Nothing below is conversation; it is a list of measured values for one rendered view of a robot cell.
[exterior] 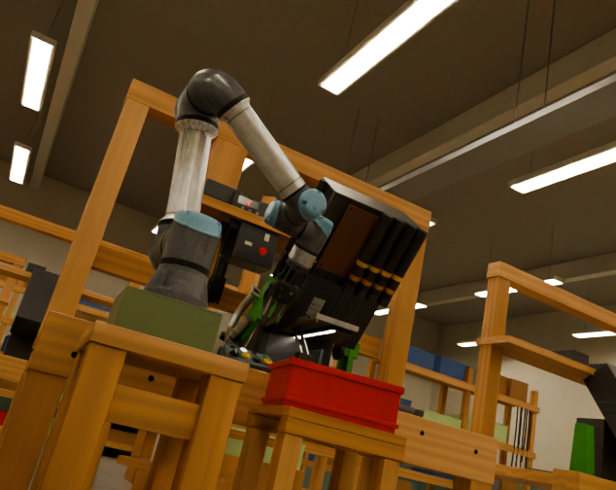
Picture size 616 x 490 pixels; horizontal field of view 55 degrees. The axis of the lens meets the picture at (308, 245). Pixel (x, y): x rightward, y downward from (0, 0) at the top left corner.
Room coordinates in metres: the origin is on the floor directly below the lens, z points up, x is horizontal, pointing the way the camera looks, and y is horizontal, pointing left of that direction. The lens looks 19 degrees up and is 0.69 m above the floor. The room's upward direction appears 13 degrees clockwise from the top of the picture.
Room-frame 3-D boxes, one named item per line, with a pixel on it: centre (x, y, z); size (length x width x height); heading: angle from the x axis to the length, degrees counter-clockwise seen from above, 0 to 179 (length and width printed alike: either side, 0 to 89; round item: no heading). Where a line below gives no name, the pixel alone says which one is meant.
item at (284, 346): (2.29, -0.01, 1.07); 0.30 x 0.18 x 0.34; 113
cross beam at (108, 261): (2.46, 0.18, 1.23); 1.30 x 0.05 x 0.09; 113
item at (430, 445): (1.86, -0.07, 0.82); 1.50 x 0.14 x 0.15; 113
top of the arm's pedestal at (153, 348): (1.34, 0.27, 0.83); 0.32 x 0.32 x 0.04; 21
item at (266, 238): (2.27, 0.22, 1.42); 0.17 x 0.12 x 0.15; 113
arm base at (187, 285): (1.34, 0.27, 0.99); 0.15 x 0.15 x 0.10
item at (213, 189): (2.21, 0.39, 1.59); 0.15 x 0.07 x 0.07; 113
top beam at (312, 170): (2.40, 0.15, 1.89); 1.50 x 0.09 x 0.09; 113
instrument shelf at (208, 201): (2.36, 0.14, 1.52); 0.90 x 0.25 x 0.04; 113
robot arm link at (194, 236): (1.35, 0.27, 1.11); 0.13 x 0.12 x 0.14; 24
